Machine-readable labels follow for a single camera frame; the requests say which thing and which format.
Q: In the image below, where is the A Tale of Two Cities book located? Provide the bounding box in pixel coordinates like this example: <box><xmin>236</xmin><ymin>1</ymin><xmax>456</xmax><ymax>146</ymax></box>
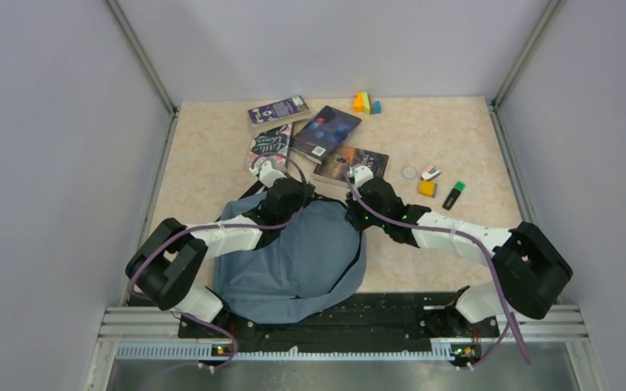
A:
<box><xmin>312</xmin><ymin>145</ymin><xmax>390</xmax><ymax>187</ymax></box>

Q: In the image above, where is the blue-grey student backpack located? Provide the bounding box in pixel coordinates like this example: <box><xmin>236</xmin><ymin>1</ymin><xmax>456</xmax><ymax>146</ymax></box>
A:
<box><xmin>211</xmin><ymin>194</ymin><xmax>367</xmax><ymax>324</ymax></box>

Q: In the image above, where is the dark blue bokeh book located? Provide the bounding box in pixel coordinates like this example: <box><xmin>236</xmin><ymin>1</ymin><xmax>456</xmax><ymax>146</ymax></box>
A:
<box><xmin>291</xmin><ymin>106</ymin><xmax>362</xmax><ymax>165</ymax></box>

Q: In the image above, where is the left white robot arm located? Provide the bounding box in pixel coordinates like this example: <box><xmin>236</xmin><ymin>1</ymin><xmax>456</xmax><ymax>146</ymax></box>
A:
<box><xmin>125</xmin><ymin>178</ymin><xmax>315</xmax><ymax>337</ymax></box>

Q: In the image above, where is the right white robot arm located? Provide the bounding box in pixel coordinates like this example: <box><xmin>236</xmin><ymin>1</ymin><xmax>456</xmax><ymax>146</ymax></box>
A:
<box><xmin>346</xmin><ymin>178</ymin><xmax>574</xmax><ymax>336</ymax></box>

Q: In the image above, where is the orange pencil sharpener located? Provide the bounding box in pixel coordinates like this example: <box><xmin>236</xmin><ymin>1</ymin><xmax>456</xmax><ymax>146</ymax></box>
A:
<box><xmin>417</xmin><ymin>180</ymin><xmax>438</xmax><ymax>198</ymax></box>

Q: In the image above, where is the floral Little Women book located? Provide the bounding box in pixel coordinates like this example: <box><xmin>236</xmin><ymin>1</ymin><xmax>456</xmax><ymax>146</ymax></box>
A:
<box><xmin>245</xmin><ymin>123</ymin><xmax>293</xmax><ymax>175</ymax></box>

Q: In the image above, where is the green and black highlighter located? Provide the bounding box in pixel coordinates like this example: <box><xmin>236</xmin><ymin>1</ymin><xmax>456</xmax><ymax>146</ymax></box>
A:
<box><xmin>442</xmin><ymin>181</ymin><xmax>465</xmax><ymax>210</ymax></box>

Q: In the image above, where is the purple paperback book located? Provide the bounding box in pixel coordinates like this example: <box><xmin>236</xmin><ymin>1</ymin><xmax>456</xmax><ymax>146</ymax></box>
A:
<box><xmin>247</xmin><ymin>95</ymin><xmax>311</xmax><ymax>130</ymax></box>

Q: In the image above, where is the colourful sticky note stack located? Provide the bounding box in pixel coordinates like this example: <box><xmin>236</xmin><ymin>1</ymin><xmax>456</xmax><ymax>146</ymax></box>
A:
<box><xmin>352</xmin><ymin>91</ymin><xmax>382</xmax><ymax>115</ymax></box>

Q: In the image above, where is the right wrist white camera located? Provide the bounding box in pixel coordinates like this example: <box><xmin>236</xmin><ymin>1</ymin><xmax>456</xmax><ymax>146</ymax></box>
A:
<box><xmin>347</xmin><ymin>165</ymin><xmax>374</xmax><ymax>188</ymax></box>

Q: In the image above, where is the wrist white camera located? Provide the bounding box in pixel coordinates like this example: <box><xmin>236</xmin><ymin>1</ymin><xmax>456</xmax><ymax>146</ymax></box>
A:
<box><xmin>249</xmin><ymin>159</ymin><xmax>288</xmax><ymax>188</ymax></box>
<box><xmin>347</xmin><ymin>165</ymin><xmax>374</xmax><ymax>188</ymax></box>

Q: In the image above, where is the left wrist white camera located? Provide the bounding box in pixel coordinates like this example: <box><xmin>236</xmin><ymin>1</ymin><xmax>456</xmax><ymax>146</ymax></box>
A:
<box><xmin>249</xmin><ymin>159</ymin><xmax>288</xmax><ymax>188</ymax></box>

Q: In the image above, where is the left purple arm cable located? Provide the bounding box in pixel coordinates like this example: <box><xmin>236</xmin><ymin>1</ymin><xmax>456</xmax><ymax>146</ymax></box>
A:
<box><xmin>126</xmin><ymin>153</ymin><xmax>314</xmax><ymax>373</ymax></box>

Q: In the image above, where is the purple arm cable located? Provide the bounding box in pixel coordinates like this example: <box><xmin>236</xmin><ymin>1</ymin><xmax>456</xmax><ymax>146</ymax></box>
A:
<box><xmin>126</xmin><ymin>153</ymin><xmax>314</xmax><ymax>373</ymax></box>
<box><xmin>344</xmin><ymin>167</ymin><xmax>533</xmax><ymax>373</ymax></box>

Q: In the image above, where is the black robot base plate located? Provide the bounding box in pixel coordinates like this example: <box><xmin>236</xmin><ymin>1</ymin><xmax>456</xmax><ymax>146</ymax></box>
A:
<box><xmin>178</xmin><ymin>292</ymin><xmax>500</xmax><ymax>354</ymax></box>

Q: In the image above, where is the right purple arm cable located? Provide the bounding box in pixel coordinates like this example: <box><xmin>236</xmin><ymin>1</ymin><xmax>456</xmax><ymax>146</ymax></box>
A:
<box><xmin>344</xmin><ymin>167</ymin><xmax>533</xmax><ymax>373</ymax></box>

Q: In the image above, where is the aluminium frame rail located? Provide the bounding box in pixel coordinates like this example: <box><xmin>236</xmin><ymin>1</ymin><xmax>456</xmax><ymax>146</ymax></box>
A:
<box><xmin>83</xmin><ymin>305</ymin><xmax>606</xmax><ymax>391</ymax></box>

